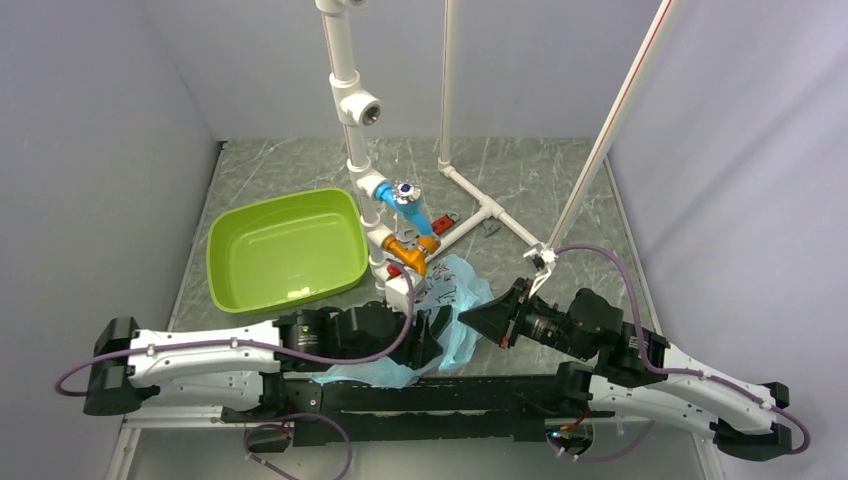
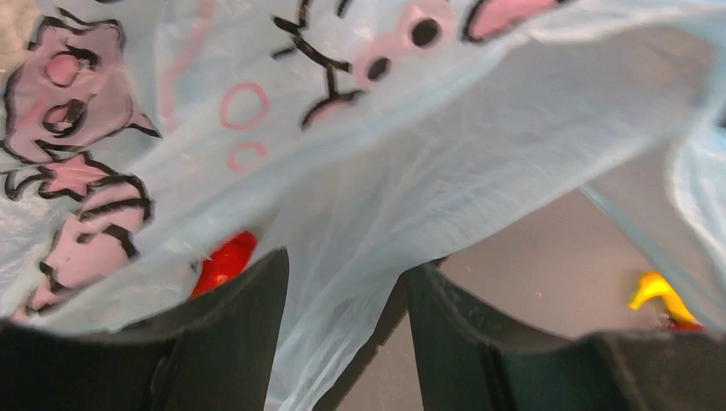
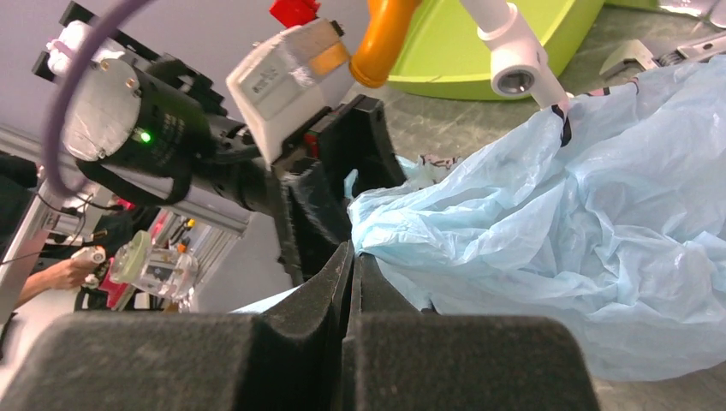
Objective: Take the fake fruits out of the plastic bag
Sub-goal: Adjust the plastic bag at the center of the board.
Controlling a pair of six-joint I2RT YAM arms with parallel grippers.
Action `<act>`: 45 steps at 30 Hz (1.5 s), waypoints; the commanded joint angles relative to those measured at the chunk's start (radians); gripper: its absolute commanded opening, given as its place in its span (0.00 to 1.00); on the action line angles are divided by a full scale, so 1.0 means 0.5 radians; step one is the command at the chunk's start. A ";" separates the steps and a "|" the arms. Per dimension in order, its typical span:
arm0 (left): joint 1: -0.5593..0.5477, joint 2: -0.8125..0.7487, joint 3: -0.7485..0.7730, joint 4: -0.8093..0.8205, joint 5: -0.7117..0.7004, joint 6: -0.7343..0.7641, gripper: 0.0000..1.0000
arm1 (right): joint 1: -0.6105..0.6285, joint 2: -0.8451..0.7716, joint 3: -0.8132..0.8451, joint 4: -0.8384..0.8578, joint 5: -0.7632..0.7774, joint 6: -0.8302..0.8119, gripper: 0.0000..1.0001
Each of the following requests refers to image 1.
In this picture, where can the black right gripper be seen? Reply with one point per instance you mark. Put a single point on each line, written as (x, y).
(495, 318)

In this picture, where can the thin white rear pipe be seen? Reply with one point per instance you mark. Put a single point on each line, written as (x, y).
(450, 35)

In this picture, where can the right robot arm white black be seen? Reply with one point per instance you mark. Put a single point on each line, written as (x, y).
(614, 366)

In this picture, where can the blue printed plastic bag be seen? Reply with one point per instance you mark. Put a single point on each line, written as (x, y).
(451, 287)

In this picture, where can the red grey pipe wrench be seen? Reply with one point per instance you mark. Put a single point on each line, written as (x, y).
(444, 223)

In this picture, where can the white floor pipe frame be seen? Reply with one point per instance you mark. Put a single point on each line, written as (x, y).
(488, 209)

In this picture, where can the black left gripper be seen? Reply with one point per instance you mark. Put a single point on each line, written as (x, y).
(420, 346)

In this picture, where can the white slanted pipe red stripe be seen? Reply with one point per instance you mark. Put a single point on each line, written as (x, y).
(637, 75)

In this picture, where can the blue plastic faucet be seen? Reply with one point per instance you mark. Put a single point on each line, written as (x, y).
(405, 199)

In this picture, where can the small grey clip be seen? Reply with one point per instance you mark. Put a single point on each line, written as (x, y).
(490, 228)

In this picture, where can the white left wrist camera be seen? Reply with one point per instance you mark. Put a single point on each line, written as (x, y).
(397, 291)

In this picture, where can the orange plastic faucet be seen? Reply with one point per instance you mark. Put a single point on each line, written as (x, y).
(414, 257)

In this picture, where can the green plastic basin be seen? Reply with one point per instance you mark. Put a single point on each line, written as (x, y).
(285, 251)

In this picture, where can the white vertical pipe with fittings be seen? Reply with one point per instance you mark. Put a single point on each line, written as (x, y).
(356, 109)

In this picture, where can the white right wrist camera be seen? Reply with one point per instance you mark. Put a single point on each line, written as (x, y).
(543, 260)

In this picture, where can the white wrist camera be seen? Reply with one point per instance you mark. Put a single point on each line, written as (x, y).
(397, 291)
(543, 260)

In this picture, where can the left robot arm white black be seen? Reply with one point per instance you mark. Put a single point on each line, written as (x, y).
(244, 368)

